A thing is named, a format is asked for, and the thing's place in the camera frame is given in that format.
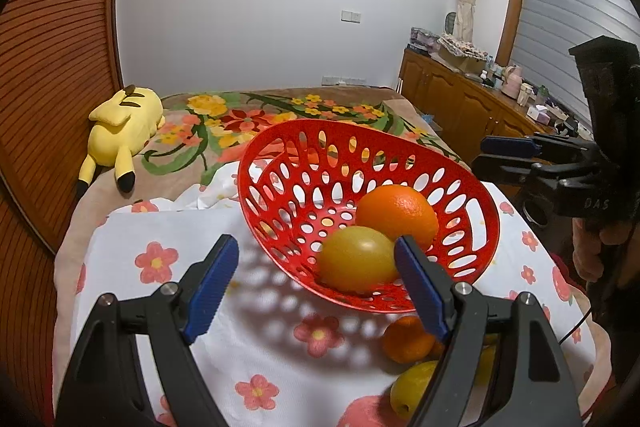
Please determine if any person's right hand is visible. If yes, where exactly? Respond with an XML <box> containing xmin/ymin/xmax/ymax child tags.
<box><xmin>572</xmin><ymin>221</ymin><xmax>637</xmax><ymax>281</ymax></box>

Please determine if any cardboard box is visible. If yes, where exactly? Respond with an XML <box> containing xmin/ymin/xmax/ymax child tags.
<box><xmin>439</xmin><ymin>51</ymin><xmax>485</xmax><ymax>74</ymax></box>

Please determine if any stack of purple boxes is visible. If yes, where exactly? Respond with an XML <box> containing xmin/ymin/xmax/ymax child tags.
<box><xmin>409</xmin><ymin>27</ymin><xmax>442</xmax><ymax>56</ymax></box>

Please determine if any white flower-print cloth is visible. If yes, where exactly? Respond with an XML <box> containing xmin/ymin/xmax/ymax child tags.
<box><xmin>70</xmin><ymin>159</ymin><xmax>601</xmax><ymax>427</ymax></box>

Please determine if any louvred wooden wardrobe door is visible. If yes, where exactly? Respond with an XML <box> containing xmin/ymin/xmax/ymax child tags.
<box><xmin>0</xmin><ymin>0</ymin><xmax>128</xmax><ymax>253</ymax></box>

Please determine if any red perforated plastic basket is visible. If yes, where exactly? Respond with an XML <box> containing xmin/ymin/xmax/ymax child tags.
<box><xmin>237</xmin><ymin>118</ymin><xmax>501</xmax><ymax>314</ymax></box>

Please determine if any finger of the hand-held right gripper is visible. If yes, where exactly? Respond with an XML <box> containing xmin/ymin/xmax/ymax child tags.
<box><xmin>480</xmin><ymin>133</ymin><xmax>599</xmax><ymax>162</ymax></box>
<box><xmin>471</xmin><ymin>155</ymin><xmax>577</xmax><ymax>194</ymax></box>

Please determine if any grey window blind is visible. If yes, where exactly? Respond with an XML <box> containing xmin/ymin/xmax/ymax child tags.
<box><xmin>510</xmin><ymin>0</ymin><xmax>640</xmax><ymax>128</ymax></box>

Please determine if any floral brown blanket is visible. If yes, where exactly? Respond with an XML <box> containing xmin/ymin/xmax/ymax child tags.
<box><xmin>52</xmin><ymin>87</ymin><xmax>471</xmax><ymax>408</ymax></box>

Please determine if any small tangerine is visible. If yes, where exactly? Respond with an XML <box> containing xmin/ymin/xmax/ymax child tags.
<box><xmin>382</xmin><ymin>315</ymin><xmax>446</xmax><ymax>364</ymax></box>

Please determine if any yellow plush toy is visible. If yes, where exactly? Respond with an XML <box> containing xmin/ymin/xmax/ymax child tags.
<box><xmin>76</xmin><ymin>84</ymin><xmax>167</xmax><ymax>198</ymax></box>

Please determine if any pink kettle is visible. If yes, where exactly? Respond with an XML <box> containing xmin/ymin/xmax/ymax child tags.
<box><xmin>501</xmin><ymin>65</ymin><xmax>524</xmax><ymax>99</ymax></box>

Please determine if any thin black cable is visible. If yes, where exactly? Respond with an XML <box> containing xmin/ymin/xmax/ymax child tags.
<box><xmin>557</xmin><ymin>294</ymin><xmax>597</xmax><ymax>344</ymax></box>

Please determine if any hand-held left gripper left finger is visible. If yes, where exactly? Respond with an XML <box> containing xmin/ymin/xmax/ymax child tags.
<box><xmin>54</xmin><ymin>234</ymin><xmax>241</xmax><ymax>427</ymax></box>

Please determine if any orange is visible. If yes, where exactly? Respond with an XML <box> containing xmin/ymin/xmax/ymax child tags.
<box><xmin>356</xmin><ymin>185</ymin><xmax>440</xmax><ymax>253</ymax></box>

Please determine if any patterned cloth bundle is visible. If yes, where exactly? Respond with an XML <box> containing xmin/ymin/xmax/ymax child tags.
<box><xmin>436</xmin><ymin>33</ymin><xmax>489</xmax><ymax>59</ymax></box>

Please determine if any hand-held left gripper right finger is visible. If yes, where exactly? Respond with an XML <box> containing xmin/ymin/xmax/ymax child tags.
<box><xmin>393</xmin><ymin>234</ymin><xmax>583</xmax><ymax>427</ymax></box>

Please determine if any wooden cabinet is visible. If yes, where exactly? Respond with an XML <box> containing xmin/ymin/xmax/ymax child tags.
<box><xmin>398</xmin><ymin>48</ymin><xmax>596</xmax><ymax>168</ymax></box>

